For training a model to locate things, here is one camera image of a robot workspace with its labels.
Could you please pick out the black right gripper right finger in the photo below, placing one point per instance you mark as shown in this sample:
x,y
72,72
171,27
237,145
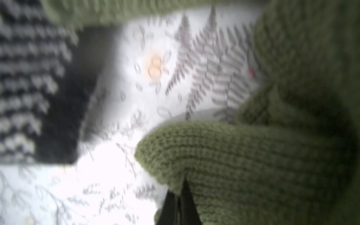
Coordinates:
x,y
187,207

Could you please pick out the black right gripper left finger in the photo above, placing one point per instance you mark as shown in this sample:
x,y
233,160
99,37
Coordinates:
x,y
169,211

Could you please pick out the green knitted scarf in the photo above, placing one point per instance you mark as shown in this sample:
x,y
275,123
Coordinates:
x,y
292,155

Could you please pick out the black white patterned scarf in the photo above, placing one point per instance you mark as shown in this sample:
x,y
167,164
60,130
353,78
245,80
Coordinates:
x,y
49,74

